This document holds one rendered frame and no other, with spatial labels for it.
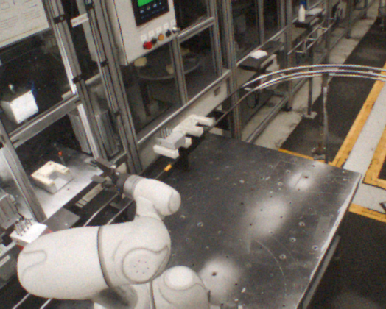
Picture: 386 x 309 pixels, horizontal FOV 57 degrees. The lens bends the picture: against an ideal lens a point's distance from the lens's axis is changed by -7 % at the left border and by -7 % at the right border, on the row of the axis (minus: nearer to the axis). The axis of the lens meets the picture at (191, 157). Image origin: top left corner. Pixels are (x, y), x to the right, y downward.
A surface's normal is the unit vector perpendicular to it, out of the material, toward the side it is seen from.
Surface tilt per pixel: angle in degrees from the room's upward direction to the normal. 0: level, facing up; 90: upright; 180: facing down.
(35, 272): 51
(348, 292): 0
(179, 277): 6
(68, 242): 5
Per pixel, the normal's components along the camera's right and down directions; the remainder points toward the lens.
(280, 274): -0.13, -0.80
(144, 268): 0.22, 0.07
